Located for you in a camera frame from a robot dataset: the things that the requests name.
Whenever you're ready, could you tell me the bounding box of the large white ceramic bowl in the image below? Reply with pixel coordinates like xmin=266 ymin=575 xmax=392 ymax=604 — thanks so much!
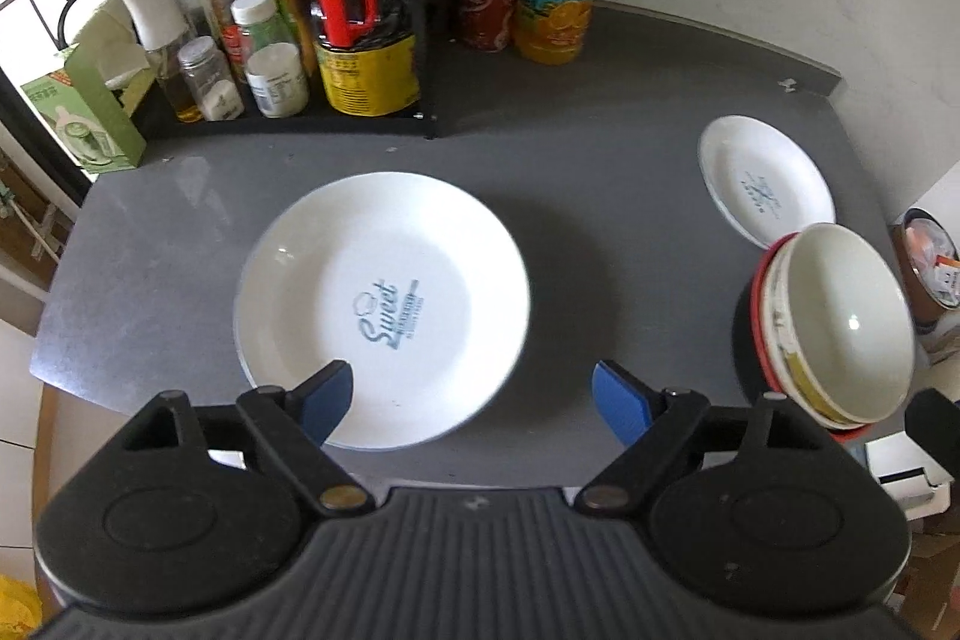
xmin=775 ymin=223 xmax=914 ymax=424

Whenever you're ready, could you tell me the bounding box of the red rimmed bowl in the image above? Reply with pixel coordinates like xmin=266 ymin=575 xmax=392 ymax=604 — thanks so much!
xmin=732 ymin=234 xmax=872 ymax=443

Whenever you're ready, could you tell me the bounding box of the large white sweet plate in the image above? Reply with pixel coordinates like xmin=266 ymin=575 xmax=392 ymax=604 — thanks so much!
xmin=233 ymin=172 xmax=530 ymax=452

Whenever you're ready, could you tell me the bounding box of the small white bakery plate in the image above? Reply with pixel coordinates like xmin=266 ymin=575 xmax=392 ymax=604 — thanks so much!
xmin=698 ymin=115 xmax=836 ymax=248

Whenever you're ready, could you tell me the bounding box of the brown pot with packets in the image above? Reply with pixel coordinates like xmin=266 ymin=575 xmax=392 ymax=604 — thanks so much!
xmin=892 ymin=206 xmax=958 ymax=333

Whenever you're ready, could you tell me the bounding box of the small glass salt shaker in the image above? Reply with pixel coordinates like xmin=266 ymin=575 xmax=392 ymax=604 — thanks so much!
xmin=178 ymin=35 xmax=244 ymax=122

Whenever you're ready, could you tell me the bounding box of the white lid seasoning jar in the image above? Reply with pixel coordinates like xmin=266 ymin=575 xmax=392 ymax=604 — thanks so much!
xmin=231 ymin=0 xmax=309 ymax=119

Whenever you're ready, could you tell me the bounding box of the green cardboard box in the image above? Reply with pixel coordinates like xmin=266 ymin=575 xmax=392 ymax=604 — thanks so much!
xmin=21 ymin=46 xmax=146 ymax=175

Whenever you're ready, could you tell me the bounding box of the red snack can lower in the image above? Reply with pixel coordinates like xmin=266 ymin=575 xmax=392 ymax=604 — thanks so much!
xmin=460 ymin=0 xmax=516 ymax=52

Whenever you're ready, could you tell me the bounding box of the white top oil sprayer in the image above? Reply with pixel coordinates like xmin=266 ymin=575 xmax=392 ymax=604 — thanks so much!
xmin=122 ymin=0 xmax=202 ymax=125

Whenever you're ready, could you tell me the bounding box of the black wire rack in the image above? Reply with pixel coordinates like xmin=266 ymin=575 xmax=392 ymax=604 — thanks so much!
xmin=24 ymin=0 xmax=461 ymax=142

